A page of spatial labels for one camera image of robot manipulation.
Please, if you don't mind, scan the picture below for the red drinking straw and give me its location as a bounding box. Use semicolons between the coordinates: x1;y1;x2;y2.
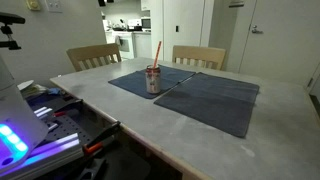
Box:
152;40;163;69

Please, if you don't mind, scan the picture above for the red and white soda can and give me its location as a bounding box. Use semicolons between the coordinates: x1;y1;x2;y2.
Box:
145;64;162;95

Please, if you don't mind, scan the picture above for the small blue cloth mat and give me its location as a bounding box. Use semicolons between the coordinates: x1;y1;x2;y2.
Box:
108;64;196;100

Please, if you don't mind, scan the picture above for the large blue cloth mat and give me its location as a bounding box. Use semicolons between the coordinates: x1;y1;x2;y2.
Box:
153;72;260;138

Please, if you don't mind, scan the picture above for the light wooden chair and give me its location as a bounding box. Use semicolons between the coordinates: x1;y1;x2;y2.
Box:
66;43;123;73
171;45;227;71

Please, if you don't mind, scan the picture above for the white kitchen stove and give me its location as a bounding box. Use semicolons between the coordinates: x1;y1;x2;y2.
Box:
112;30;136;61

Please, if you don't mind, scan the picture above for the white microwave oven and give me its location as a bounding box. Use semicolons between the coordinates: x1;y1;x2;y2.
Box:
140;16;152;31

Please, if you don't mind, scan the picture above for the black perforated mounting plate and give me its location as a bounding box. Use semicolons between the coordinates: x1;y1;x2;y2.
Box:
42;114;95;148

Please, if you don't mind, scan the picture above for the white paper stack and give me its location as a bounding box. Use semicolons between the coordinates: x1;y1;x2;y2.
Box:
17;79;48;100

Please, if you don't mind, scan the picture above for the white door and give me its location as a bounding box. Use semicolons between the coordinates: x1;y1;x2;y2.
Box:
238;0;320;86

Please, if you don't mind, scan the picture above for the black clamp with orange handle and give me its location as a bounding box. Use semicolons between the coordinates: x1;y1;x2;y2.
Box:
82;121;122;156

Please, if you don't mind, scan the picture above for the silver lever door handle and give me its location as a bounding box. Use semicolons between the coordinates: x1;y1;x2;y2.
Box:
251;25;264;35

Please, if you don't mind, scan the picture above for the aluminium profile rail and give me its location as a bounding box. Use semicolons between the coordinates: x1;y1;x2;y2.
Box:
0;132;84;180

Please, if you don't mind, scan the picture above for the white light switch plate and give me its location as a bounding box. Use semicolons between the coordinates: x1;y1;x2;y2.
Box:
44;0;64;14

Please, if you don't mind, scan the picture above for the beige wall thermostat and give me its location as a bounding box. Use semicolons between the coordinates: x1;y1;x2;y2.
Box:
26;0;41;11

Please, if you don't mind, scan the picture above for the black camera on tripod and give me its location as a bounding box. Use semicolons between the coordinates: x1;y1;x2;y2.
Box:
0;12;26;51

